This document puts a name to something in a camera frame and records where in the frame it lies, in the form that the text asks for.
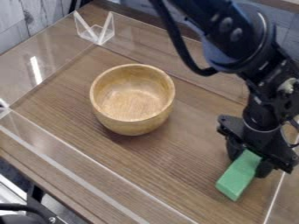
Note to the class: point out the black table clamp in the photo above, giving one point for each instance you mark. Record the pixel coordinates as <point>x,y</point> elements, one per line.
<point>35,201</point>

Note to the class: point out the green rectangular block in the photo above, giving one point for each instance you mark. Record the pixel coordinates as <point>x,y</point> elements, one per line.
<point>238,176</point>

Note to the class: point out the clear acrylic tray wall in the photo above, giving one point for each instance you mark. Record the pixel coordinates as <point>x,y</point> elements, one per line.
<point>92,190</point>

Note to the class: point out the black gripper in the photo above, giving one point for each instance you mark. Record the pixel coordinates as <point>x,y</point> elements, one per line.
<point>269,144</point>

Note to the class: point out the wooden bowl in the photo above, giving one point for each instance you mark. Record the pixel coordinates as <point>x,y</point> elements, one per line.
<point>132,98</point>

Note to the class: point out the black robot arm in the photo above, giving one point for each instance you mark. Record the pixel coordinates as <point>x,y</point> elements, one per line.
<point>239,46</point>

